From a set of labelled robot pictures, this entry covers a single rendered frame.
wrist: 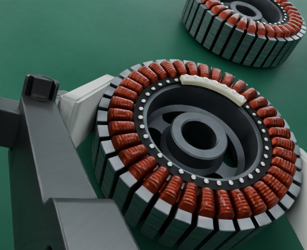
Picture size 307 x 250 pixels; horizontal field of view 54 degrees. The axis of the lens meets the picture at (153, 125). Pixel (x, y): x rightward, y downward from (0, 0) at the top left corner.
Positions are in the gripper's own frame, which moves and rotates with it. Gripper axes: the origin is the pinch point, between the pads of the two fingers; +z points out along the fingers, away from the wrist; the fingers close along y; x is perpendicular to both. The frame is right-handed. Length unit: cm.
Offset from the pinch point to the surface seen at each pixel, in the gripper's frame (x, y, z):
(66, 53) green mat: 1.0, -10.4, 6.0
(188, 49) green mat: 4.2, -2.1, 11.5
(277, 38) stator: 7.5, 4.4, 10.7
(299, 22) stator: 9.8, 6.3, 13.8
